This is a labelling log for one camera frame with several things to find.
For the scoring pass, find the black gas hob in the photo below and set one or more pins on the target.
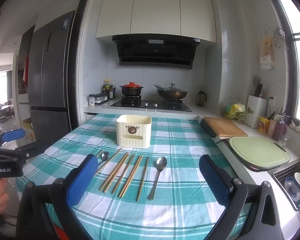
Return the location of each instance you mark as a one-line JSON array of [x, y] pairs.
[[150, 104]]

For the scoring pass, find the yellow cup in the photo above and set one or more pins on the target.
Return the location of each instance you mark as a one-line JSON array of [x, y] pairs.
[[264, 125]]

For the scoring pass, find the steel sink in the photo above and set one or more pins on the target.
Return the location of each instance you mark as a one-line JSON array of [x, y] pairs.
[[280, 173]]

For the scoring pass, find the white knife holder appliance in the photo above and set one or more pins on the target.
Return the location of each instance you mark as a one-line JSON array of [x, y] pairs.
[[255, 115]]

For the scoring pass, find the white-labelled spice jar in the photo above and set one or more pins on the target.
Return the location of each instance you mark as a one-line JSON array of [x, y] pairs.
[[91, 99]]

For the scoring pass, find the garlic bulbs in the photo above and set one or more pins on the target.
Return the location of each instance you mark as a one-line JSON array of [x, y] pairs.
[[295, 126]]

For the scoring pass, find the purple bottle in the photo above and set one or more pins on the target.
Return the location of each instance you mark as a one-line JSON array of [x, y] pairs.
[[279, 131]]

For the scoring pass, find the cream utensil holder box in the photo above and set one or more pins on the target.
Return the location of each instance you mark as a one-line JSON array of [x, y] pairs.
[[133, 130]]

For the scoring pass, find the wooden dining table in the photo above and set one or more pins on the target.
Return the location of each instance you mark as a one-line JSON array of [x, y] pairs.
[[2, 110]]

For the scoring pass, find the metal spoon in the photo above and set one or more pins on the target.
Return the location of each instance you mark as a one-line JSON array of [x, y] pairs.
[[161, 163], [105, 156]]

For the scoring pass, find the yellow green plastic bag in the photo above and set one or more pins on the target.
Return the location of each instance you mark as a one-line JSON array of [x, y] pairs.
[[233, 108]]

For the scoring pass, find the pink cup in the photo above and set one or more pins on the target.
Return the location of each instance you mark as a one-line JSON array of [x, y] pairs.
[[272, 128]]

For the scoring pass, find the spice jar rack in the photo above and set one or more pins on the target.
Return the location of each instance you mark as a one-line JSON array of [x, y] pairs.
[[101, 98]]

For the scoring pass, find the hanging printed bag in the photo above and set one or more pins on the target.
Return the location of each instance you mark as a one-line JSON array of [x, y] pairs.
[[267, 52]]

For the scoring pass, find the green cutting board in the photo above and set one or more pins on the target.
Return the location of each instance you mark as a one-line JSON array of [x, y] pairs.
[[257, 151]]

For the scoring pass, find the wooden cutting board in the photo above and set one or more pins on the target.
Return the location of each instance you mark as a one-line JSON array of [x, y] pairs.
[[225, 127]]

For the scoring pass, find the black range hood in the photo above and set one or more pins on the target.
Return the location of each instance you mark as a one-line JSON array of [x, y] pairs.
[[155, 52]]

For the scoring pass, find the blue patterned plate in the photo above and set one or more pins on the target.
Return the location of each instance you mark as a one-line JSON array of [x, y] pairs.
[[288, 186]]

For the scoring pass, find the black clay pot red lid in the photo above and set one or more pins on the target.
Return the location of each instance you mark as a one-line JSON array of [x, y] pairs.
[[131, 90]]

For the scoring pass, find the cardboard box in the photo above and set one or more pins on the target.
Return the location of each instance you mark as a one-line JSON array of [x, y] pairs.
[[28, 130]]

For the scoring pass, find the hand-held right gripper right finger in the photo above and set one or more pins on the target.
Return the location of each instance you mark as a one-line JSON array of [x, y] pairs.
[[215, 182]]

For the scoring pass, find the wok with glass lid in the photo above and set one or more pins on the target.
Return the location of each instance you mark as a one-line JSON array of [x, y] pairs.
[[172, 92]]

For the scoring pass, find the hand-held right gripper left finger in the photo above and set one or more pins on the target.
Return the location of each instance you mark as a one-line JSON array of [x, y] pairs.
[[82, 180]]

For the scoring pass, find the row of wooden chopsticks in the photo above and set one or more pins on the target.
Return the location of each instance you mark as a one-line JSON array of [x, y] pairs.
[[114, 172]]

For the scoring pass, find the teal plaid tablecloth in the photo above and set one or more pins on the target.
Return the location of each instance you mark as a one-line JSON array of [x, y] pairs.
[[180, 142]]

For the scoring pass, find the clear drinking glass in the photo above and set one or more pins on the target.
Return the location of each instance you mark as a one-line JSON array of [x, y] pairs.
[[285, 140]]

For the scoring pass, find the grey refrigerator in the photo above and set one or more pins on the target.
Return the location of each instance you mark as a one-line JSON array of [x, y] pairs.
[[52, 80]]

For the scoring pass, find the dark sauce bottle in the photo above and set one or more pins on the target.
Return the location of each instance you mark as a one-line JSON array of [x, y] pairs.
[[113, 90], [110, 93]]

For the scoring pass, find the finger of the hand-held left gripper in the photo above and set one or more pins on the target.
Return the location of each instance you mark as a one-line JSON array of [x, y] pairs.
[[30, 150], [13, 135]]

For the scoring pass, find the white wall cabinet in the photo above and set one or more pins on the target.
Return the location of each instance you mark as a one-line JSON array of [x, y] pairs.
[[155, 10]]

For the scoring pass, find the yellow-capped oil bottle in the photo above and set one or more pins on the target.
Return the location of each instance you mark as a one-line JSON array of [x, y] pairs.
[[106, 84]]

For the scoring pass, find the dark brown jug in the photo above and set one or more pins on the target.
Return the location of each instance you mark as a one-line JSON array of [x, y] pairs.
[[201, 98]]

